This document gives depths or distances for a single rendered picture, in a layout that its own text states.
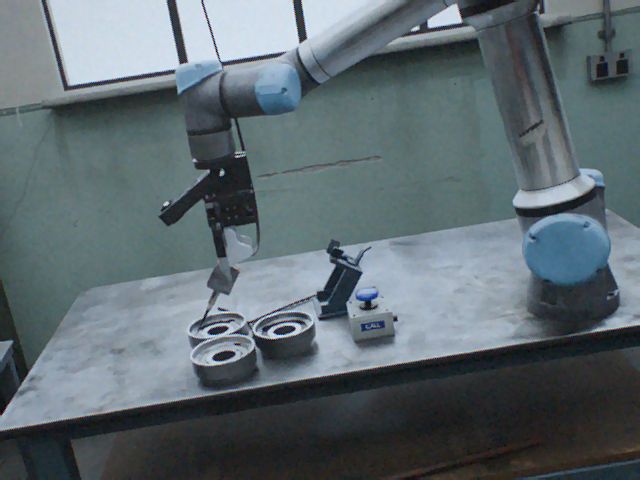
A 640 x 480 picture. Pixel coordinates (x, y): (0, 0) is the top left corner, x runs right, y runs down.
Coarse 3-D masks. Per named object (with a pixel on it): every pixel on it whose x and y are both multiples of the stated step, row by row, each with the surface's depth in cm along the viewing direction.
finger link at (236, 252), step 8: (224, 232) 129; (232, 232) 129; (232, 240) 129; (232, 248) 130; (240, 248) 130; (248, 248) 130; (232, 256) 130; (240, 256) 130; (248, 256) 130; (224, 264) 129; (232, 264) 130; (224, 272) 131
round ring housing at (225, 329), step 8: (224, 312) 140; (232, 312) 139; (200, 320) 139; (208, 320) 140; (216, 320) 140; (224, 320) 139; (240, 320) 138; (192, 328) 137; (208, 328) 137; (216, 328) 137; (224, 328) 137; (232, 328) 135; (240, 328) 132; (192, 336) 132; (208, 336) 134; (216, 336) 130; (192, 344) 133
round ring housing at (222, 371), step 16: (224, 336) 130; (240, 336) 129; (192, 352) 126; (224, 352) 127; (240, 352) 126; (192, 368) 124; (208, 368) 121; (224, 368) 120; (240, 368) 121; (208, 384) 123; (224, 384) 122
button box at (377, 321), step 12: (372, 300) 134; (384, 300) 133; (348, 312) 131; (360, 312) 130; (372, 312) 129; (384, 312) 128; (360, 324) 128; (372, 324) 129; (384, 324) 129; (360, 336) 129; (372, 336) 129; (384, 336) 129
